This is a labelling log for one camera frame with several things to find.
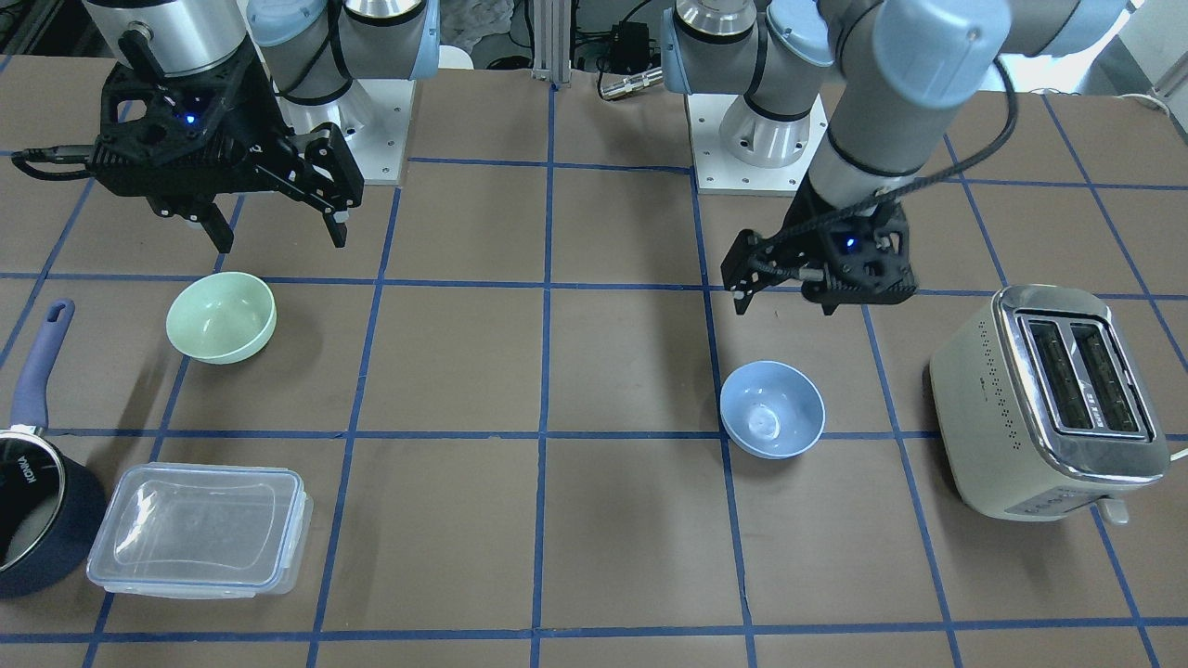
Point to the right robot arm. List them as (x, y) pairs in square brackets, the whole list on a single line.
[(311, 51)]

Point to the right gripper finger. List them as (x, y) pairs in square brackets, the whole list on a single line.
[(219, 231), (336, 224)]

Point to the silver cable connector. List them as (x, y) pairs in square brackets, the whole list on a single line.
[(629, 85)]

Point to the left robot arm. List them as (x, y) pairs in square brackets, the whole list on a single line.
[(908, 68)]

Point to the clear plastic food container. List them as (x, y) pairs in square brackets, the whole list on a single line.
[(192, 531)]

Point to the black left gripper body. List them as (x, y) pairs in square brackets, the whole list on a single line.
[(800, 232)]

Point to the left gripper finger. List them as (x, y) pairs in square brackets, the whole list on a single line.
[(742, 291)]

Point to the green bowl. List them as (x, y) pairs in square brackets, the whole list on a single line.
[(222, 319)]

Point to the black power adapter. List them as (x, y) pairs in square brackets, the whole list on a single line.
[(629, 46)]

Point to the cream toaster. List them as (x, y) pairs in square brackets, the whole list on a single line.
[(1042, 411)]

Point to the aluminium frame post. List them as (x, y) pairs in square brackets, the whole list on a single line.
[(552, 39)]

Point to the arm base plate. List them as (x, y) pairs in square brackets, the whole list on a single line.
[(375, 117), (736, 152)]

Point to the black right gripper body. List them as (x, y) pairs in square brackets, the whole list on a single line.
[(263, 123)]

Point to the dark blue saucepan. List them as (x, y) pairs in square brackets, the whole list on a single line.
[(51, 506)]

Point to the blue bowl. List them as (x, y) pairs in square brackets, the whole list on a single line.
[(771, 410)]

